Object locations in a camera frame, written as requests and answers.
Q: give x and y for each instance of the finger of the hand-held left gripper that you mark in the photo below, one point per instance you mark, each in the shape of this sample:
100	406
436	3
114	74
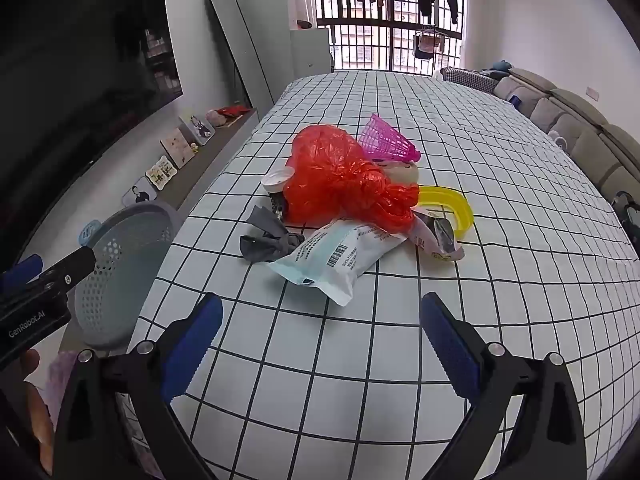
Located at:
20	267
70	267

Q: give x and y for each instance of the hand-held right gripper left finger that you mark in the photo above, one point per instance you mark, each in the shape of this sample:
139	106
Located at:
195	345

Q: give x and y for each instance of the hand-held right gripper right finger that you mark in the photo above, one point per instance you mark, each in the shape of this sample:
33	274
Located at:
450	345

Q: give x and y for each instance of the grey perforated plastic basket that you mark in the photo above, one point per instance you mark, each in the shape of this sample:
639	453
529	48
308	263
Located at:
125	260

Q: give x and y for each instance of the yellow plastic container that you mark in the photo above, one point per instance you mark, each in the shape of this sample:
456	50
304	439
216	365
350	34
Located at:
457	205

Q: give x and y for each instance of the dark spiky rubber toy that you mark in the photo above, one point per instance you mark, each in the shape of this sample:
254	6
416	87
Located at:
276	205

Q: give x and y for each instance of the red plastic bag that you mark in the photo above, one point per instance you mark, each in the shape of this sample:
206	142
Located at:
330	170

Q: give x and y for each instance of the person's left hand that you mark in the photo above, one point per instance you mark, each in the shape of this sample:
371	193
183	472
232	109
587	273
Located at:
37	410

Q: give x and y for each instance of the white jar with blue lid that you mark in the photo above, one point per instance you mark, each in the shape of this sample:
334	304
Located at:
90	232

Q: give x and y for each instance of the pink snack wrapper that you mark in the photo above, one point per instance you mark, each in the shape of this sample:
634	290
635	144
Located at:
440	240

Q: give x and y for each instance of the grey cloth scrap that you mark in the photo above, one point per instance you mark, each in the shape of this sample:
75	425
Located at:
265	245

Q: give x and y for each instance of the white teal plastic pouch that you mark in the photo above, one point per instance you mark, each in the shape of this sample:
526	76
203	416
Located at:
330	260

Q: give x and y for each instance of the beige plush ball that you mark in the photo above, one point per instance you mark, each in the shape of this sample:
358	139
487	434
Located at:
405	172

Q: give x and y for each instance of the black television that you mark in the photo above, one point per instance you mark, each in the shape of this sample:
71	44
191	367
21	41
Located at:
75	85

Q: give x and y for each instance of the pink plush toy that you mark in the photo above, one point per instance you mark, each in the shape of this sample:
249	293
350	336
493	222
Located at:
216	116

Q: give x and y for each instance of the pink plastic mesh basket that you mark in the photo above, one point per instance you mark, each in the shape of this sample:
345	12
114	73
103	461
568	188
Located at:
385	140

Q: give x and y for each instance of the red cloth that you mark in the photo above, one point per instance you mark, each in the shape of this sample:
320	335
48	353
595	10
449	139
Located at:
232	111

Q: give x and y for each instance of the grey sofa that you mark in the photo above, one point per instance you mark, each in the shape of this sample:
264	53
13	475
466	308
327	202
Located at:
575	120

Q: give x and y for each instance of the checked blanket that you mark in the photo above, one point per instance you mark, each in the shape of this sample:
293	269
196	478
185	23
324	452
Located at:
470	78

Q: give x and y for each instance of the leaning mirror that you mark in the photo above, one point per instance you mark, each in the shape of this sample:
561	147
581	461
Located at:
240	45

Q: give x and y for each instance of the blue cloth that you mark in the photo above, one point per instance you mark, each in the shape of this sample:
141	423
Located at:
501	66

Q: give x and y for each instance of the pink garment on hanger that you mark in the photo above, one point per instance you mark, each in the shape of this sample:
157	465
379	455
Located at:
427	47

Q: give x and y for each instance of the black window grille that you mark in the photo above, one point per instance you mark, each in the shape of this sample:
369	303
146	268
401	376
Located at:
370	45

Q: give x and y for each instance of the white cabinet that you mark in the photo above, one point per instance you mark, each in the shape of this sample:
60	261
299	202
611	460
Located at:
310	55

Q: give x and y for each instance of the portrait photo frame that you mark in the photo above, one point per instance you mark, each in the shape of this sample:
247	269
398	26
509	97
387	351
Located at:
139	195

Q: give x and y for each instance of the ornate white photo frame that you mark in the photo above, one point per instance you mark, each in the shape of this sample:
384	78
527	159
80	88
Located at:
161	172

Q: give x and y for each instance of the wooden photo frame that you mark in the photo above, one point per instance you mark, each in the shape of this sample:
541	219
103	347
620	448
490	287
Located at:
177	147

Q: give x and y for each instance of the wooden wall shelf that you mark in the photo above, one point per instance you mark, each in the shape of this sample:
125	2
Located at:
210	155

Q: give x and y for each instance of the plain white photo frame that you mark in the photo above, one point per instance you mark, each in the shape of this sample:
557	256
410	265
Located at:
197	127

